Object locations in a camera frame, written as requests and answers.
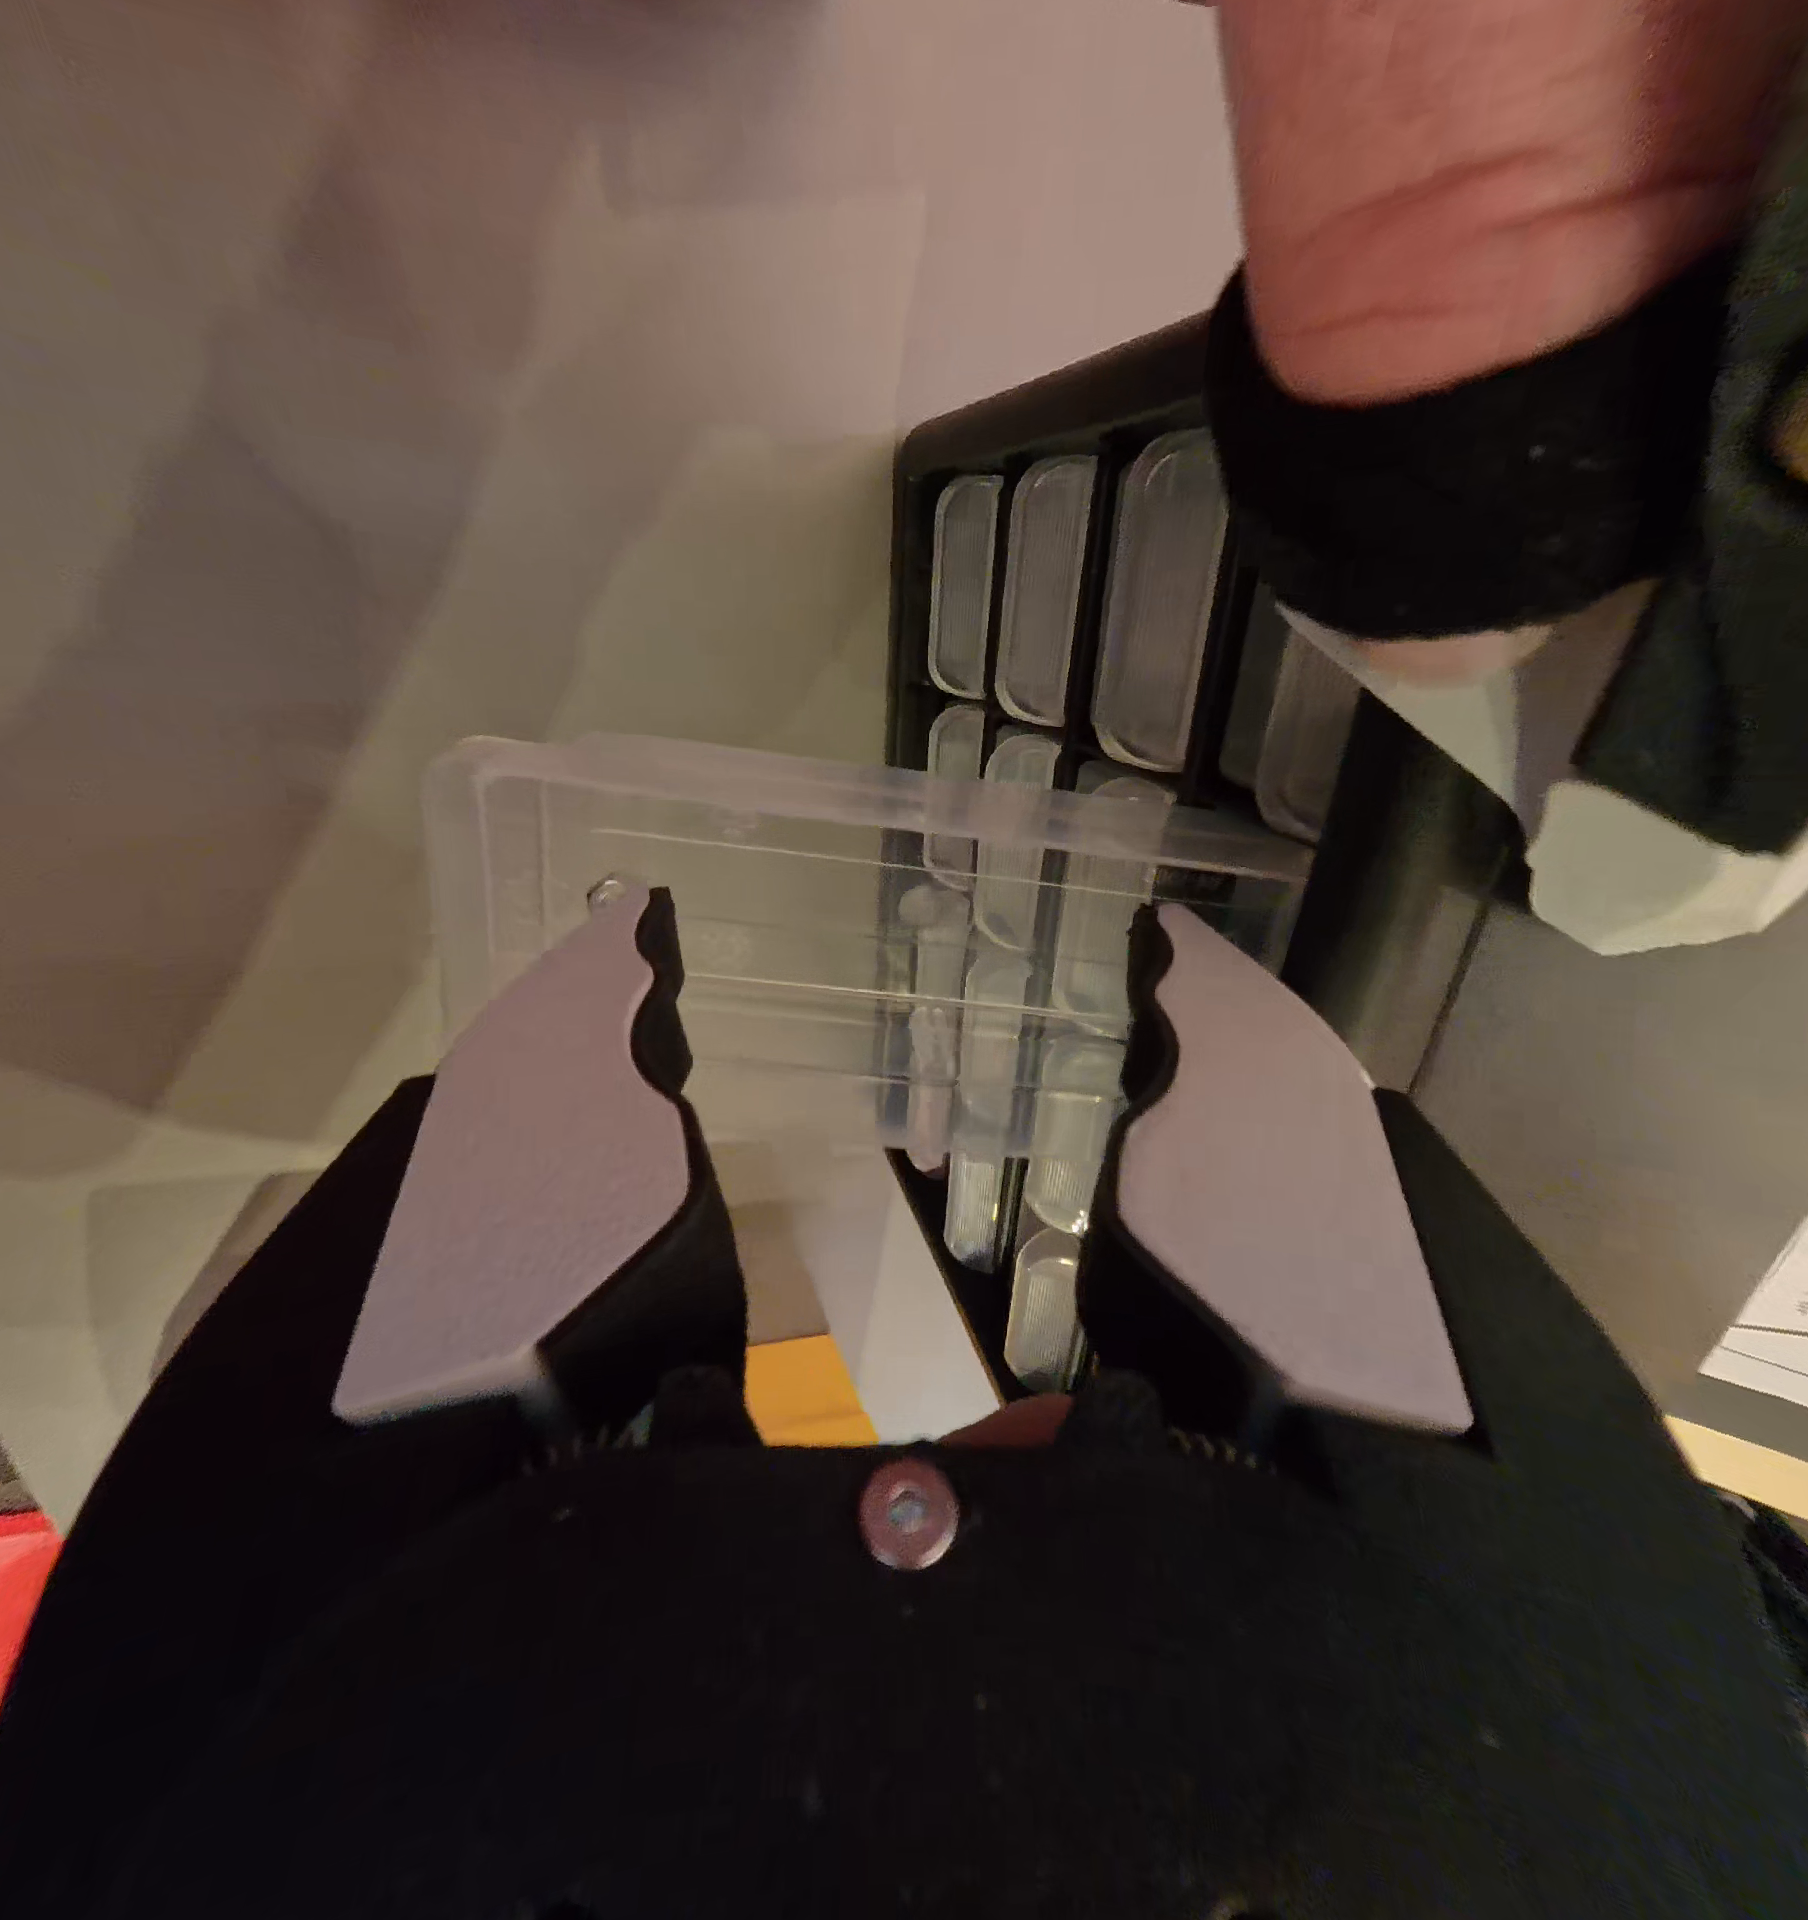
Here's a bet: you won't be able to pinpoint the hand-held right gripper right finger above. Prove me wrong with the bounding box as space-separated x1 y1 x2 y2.
1077 899 1476 1430

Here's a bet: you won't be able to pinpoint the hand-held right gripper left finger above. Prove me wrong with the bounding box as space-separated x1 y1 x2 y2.
332 885 751 1430

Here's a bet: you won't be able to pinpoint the black drawer cabinet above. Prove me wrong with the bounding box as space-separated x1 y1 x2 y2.
890 307 1535 1398

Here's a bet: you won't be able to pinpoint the clear plastic drawer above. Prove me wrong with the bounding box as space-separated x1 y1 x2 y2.
425 733 1318 1172

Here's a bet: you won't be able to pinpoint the rows of clear cabinet drawers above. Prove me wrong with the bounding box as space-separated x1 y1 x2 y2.
926 428 1362 1389

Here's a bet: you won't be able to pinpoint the person's left hand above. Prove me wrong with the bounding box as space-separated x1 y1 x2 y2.
1216 0 1808 407

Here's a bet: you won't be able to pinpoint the yellow box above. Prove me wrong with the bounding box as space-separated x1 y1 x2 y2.
744 1339 880 1452

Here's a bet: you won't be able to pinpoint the printed paper sheet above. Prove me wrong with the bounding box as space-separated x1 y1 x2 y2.
1700 1137 1808 1430

